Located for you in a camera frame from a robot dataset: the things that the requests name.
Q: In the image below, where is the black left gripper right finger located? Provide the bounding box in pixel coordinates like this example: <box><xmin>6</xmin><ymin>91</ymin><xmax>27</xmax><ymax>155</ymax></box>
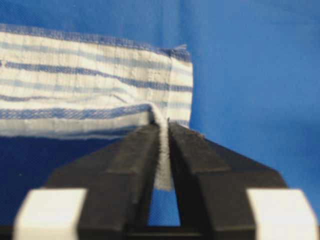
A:
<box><xmin>168</xmin><ymin>123</ymin><xmax>319</xmax><ymax>240</ymax></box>

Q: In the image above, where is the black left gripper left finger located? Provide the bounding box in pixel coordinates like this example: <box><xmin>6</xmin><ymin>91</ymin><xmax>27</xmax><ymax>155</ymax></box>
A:
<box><xmin>12</xmin><ymin>124</ymin><xmax>160</xmax><ymax>240</ymax></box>

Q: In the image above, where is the blue striped white towel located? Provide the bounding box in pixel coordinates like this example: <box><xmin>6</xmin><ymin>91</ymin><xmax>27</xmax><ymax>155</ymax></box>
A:
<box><xmin>0</xmin><ymin>24</ymin><xmax>193</xmax><ymax>191</ymax></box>

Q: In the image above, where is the blue tablecloth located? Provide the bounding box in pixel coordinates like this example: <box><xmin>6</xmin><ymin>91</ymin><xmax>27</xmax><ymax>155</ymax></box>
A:
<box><xmin>0</xmin><ymin>0</ymin><xmax>320</xmax><ymax>214</ymax></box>

